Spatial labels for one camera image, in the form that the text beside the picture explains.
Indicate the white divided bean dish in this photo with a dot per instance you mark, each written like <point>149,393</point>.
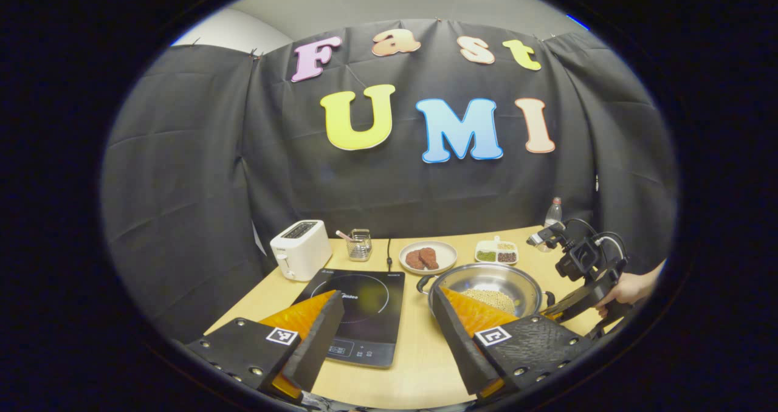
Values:
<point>495,255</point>

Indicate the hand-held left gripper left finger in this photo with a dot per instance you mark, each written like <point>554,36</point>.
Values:
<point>319,339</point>

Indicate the black backdrop cloth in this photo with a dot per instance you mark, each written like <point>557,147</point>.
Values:
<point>182,187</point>

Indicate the pile of soybeans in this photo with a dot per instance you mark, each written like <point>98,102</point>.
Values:
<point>489,299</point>

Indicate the white toaster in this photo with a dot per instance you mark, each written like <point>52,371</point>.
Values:
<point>301,254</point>

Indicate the clear bottle with red label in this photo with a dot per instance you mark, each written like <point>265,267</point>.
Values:
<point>553,212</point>

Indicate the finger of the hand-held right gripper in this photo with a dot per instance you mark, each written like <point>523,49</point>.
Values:
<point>583,299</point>

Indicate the black induction cooktop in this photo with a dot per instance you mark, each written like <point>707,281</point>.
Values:
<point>371,302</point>

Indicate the red meat slice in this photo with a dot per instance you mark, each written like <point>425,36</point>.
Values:
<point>414,260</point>
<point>430,257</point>

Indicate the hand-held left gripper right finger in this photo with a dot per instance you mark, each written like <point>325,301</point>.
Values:
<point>456,345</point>

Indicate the stainless steel pot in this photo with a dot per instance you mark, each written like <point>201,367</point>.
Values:
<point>486,277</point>

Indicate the white round plate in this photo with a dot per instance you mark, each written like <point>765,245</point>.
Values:
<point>447,255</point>

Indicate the pink stick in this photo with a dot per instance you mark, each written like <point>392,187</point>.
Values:
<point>343,236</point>

